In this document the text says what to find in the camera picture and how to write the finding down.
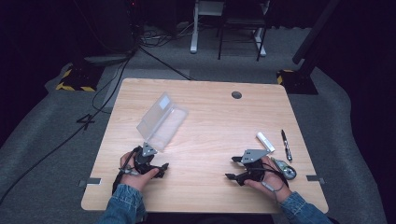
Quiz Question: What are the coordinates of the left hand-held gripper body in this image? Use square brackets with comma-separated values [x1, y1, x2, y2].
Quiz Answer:
[133, 142, 159, 175]

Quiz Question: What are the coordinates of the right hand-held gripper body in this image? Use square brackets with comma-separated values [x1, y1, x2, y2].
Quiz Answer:
[240, 148, 271, 183]

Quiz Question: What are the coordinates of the black pen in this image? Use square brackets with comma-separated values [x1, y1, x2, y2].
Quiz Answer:
[280, 129, 294, 163]

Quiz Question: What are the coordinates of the clear plastic pencil box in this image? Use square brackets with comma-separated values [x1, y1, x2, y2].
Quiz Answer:
[135, 91, 190, 154]

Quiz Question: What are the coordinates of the person's left hand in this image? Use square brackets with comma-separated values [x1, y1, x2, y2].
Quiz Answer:
[119, 150, 160, 191]

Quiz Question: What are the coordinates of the person's right hand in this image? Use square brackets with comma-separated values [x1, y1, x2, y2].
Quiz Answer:
[244, 156, 292, 203]

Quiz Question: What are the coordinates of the grey tape marker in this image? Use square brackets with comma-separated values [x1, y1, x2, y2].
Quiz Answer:
[77, 176, 103, 188]
[305, 174, 326, 185]

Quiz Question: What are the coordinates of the black yellow striped stand base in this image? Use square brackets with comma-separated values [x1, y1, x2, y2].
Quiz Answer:
[276, 68, 319, 95]
[54, 63, 106, 93]

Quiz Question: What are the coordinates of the white desk leg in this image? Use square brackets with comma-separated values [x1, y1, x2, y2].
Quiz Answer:
[253, 0, 271, 58]
[189, 0, 201, 55]

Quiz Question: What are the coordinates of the dark equipment stand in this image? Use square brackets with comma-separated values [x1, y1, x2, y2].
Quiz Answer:
[74, 0, 139, 67]

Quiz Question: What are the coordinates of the black slanted pole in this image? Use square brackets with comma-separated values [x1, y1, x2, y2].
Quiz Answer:
[291, 0, 341, 65]

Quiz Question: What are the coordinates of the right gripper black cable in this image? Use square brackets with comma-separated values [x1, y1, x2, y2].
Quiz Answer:
[261, 167, 290, 189]

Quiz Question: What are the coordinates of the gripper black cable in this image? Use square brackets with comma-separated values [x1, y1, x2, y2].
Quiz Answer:
[111, 146, 142, 195]
[261, 167, 290, 189]

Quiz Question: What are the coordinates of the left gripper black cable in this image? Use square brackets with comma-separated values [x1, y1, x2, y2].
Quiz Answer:
[111, 146, 142, 195]

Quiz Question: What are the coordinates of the long black floor cable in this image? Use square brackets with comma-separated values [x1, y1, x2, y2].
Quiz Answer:
[0, 55, 134, 204]

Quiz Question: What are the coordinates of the black metal chair frame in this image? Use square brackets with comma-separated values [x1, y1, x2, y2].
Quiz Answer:
[217, 0, 269, 63]

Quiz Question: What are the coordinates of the tangle of floor cables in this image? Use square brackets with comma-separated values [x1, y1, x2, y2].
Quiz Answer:
[136, 21, 195, 49]

